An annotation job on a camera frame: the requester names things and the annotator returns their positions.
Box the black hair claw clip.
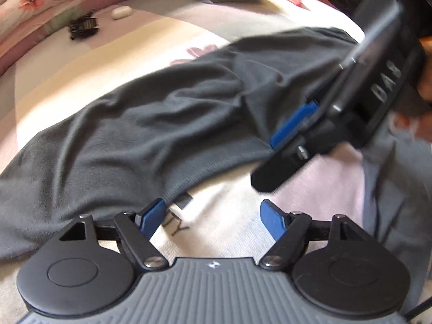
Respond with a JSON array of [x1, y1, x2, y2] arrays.
[[68, 12, 99, 40]]

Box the white earbud case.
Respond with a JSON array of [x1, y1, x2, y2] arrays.
[[111, 6, 133, 20]]

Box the dark grey sweatpants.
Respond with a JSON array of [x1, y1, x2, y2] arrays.
[[1, 28, 431, 309]]

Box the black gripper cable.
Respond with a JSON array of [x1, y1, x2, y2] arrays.
[[403, 301, 432, 321]]

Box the person's right hand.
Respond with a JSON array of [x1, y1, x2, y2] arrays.
[[395, 37, 431, 118]]

